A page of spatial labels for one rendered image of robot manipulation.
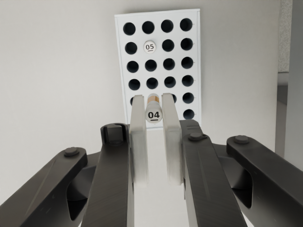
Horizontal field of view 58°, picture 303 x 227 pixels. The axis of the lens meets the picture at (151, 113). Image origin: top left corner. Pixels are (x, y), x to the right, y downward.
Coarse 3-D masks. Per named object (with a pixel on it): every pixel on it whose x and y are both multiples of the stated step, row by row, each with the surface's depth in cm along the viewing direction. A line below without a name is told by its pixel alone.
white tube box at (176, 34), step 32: (128, 32) 30; (160, 32) 27; (192, 32) 28; (128, 64) 31; (160, 64) 28; (192, 64) 29; (128, 96) 29; (160, 96) 30; (192, 96) 31; (160, 128) 30
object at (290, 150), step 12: (300, 0) 22; (300, 12) 22; (300, 24) 22; (300, 36) 22; (300, 48) 22; (300, 60) 22; (300, 72) 23; (288, 84) 25; (300, 84) 23; (288, 96) 25; (300, 96) 23; (288, 108) 25; (300, 108) 23; (288, 120) 26; (300, 120) 23; (288, 132) 26; (300, 132) 24; (288, 144) 26; (300, 144) 24; (288, 156) 26; (300, 156) 24; (300, 168) 24
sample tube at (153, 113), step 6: (150, 96) 22; (156, 96) 22; (150, 102) 20; (156, 102) 20; (150, 108) 19; (156, 108) 19; (150, 114) 19; (156, 114) 19; (150, 120) 19; (156, 120) 19
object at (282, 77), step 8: (280, 80) 109; (288, 80) 109; (280, 88) 105; (280, 96) 93; (280, 104) 87; (280, 112) 88; (280, 120) 88; (280, 128) 88; (280, 136) 88; (280, 144) 88; (280, 152) 88
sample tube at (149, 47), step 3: (147, 42) 26; (150, 42) 26; (153, 42) 26; (144, 45) 26; (147, 45) 26; (150, 45) 26; (153, 45) 26; (144, 48) 27; (147, 48) 27; (150, 48) 27; (153, 48) 27; (147, 51) 27; (150, 51) 27; (153, 51) 27
